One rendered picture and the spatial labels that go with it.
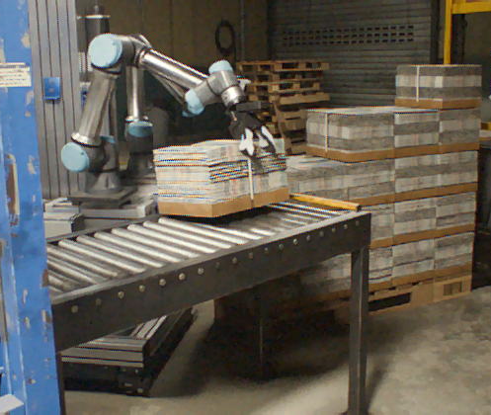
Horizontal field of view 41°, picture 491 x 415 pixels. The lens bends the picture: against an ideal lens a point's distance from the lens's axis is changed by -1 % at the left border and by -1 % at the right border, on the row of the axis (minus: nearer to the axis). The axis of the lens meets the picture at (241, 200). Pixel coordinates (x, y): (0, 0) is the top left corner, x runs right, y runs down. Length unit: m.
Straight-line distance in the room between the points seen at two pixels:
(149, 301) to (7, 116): 0.70
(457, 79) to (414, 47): 6.89
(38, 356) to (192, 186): 1.04
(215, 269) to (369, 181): 1.67
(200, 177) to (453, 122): 1.86
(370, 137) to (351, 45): 7.95
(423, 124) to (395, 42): 7.25
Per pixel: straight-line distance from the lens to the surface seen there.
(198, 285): 1.84
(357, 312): 2.48
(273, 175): 2.37
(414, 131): 3.55
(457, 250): 3.91
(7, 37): 1.25
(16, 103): 1.25
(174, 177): 2.30
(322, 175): 3.22
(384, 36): 10.90
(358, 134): 3.32
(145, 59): 2.58
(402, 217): 3.58
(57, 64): 2.94
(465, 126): 3.79
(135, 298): 1.72
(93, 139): 2.58
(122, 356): 2.79
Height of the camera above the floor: 1.34
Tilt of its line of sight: 12 degrees down
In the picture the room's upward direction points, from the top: 1 degrees counter-clockwise
